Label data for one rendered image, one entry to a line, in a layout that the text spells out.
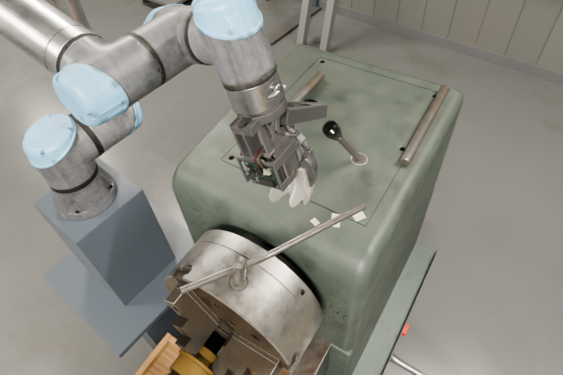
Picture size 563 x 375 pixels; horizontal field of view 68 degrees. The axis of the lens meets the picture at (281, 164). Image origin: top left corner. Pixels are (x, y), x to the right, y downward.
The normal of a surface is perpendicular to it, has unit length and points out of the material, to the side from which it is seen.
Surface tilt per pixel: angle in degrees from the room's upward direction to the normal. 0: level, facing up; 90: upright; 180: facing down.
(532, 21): 90
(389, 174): 0
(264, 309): 34
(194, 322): 55
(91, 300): 0
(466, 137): 0
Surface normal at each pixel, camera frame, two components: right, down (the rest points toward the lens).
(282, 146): -0.27, -0.74
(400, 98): -0.06, -0.67
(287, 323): 0.65, -0.10
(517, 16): -0.61, 0.61
